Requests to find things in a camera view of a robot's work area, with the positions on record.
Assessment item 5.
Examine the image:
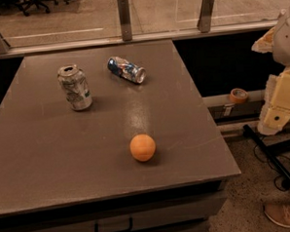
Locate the orange tape roll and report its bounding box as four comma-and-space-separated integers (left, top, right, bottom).
229, 88, 248, 103

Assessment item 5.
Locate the crushed silver 7up can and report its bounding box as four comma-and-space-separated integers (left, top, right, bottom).
57, 64, 92, 111

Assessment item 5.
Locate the black office chair base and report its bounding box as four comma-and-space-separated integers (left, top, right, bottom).
0, 0, 73, 16

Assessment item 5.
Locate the black floor cable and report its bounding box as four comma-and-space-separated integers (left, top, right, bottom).
252, 138, 290, 194

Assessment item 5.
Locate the tan shoe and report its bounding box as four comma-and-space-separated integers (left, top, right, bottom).
264, 204, 290, 228

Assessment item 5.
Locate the metal bracket right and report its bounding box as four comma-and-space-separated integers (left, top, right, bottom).
197, 0, 215, 33

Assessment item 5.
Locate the orange ball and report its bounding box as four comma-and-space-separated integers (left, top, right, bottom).
129, 134, 157, 162

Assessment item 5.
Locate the black stand leg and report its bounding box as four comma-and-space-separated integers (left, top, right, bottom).
243, 125, 290, 191

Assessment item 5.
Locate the crushed blue pepsi can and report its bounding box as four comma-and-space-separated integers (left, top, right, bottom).
107, 56, 146, 84

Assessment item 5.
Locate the metal bracket middle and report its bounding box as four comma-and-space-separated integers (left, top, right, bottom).
117, 0, 132, 41

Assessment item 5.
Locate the black drawer handle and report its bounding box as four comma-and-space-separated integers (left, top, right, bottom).
93, 217, 133, 232

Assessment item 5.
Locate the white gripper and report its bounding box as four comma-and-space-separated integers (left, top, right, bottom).
251, 6, 290, 135

